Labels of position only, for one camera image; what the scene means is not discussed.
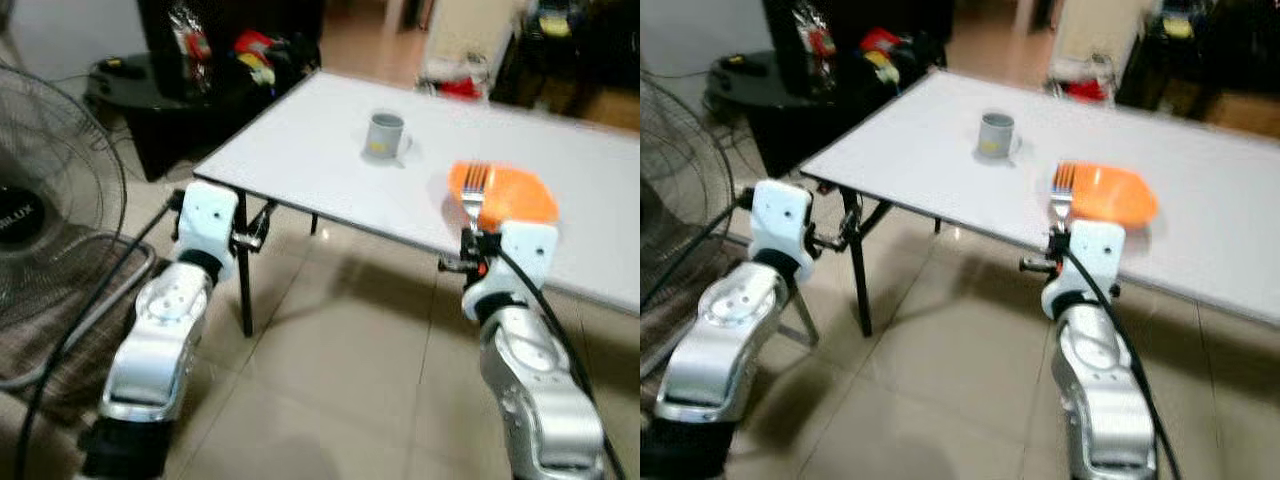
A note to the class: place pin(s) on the silver fork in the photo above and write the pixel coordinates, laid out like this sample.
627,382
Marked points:
473,195
1062,195

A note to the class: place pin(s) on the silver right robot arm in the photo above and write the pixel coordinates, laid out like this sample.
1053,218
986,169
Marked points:
535,390
1100,390

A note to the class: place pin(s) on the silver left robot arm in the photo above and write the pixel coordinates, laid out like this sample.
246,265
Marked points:
720,340
155,340

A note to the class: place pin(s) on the orange plate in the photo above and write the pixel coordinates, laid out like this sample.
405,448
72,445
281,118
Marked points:
1120,195
520,195

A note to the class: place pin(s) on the grey mug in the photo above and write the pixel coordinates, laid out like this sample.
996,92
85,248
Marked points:
385,135
996,135

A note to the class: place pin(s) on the red item in basket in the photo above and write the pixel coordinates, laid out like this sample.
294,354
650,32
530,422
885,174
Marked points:
462,87
1085,88

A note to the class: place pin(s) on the red plush toy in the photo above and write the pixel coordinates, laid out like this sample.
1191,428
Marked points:
255,50
880,48

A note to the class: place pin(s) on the clear plastic snack bag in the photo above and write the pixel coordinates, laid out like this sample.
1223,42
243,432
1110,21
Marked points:
190,45
815,45

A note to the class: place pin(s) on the black power adapter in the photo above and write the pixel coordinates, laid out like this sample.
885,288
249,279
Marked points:
740,63
122,68

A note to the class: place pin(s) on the black wooden cabinet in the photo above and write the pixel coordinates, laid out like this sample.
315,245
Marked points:
850,15
225,25

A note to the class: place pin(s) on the dark shelf unit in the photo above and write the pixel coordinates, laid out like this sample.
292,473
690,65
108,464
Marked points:
600,50
1220,50

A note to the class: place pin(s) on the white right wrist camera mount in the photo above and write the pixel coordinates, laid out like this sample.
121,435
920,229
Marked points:
525,255
1095,255

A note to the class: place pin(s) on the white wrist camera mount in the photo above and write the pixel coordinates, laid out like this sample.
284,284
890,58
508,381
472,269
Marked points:
525,255
782,220
208,220
1095,255

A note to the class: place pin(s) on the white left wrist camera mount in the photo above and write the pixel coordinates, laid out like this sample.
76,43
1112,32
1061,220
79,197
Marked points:
782,220
208,220

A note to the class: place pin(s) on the black table leg frame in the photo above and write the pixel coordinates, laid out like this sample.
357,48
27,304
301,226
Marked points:
246,290
861,290

